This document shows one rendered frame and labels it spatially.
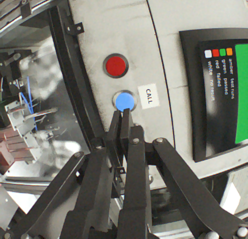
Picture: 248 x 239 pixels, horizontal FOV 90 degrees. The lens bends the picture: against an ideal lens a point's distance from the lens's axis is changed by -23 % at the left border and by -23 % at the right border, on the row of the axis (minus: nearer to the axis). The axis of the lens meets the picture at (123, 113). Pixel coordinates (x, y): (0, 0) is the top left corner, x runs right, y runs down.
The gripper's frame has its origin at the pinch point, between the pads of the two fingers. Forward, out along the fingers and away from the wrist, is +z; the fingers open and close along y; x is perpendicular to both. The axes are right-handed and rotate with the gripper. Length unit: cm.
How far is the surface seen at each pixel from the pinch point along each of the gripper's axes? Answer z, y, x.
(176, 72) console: 10.6, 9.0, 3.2
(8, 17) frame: 11.6, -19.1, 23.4
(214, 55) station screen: 8.3, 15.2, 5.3
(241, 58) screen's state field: 8.3, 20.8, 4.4
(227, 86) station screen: 8.3, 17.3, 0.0
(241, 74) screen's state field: 8.3, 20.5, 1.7
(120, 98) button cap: 9.6, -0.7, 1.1
